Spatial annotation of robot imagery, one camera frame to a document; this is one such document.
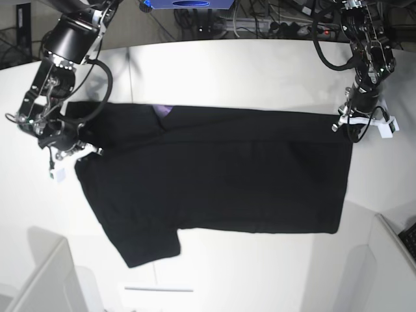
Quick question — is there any left gripper with bracket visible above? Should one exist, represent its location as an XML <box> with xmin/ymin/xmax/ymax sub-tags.
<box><xmin>331</xmin><ymin>83</ymin><xmax>389</xmax><ymax>144</ymax></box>

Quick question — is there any right gripper with bracket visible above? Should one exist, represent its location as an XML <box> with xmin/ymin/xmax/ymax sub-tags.
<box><xmin>38</xmin><ymin>120</ymin><xmax>103</xmax><ymax>161</ymax></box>

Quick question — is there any black T-shirt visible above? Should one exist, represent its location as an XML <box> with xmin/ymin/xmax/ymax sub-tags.
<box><xmin>75</xmin><ymin>103</ymin><xmax>353</xmax><ymax>268</ymax></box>

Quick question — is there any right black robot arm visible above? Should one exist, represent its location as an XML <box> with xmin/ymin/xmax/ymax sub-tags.
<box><xmin>7</xmin><ymin>1</ymin><xmax>120</xmax><ymax>161</ymax></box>

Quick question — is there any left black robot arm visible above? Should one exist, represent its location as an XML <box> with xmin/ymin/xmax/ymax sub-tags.
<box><xmin>311</xmin><ymin>1</ymin><xmax>399</xmax><ymax>144</ymax></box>

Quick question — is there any white power strip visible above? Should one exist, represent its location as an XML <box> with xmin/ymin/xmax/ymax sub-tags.
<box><xmin>224</xmin><ymin>18</ymin><xmax>339</xmax><ymax>36</ymax></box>

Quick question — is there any black keyboard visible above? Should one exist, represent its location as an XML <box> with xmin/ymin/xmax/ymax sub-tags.
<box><xmin>398</xmin><ymin>224</ymin><xmax>416</xmax><ymax>260</ymax></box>

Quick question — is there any blue box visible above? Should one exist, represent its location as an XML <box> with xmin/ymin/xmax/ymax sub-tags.
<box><xmin>144</xmin><ymin>0</ymin><xmax>234</xmax><ymax>10</ymax></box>

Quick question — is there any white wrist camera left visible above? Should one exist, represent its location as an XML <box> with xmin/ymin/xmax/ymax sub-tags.
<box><xmin>377</xmin><ymin>116</ymin><xmax>400</xmax><ymax>138</ymax></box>

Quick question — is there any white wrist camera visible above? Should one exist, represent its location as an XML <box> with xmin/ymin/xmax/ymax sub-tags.
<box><xmin>49</xmin><ymin>168</ymin><xmax>66</xmax><ymax>183</ymax></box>
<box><xmin>377</xmin><ymin>116</ymin><xmax>400</xmax><ymax>138</ymax></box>

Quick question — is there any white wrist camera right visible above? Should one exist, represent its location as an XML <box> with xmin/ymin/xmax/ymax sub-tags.
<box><xmin>49</xmin><ymin>168</ymin><xmax>66</xmax><ymax>183</ymax></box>

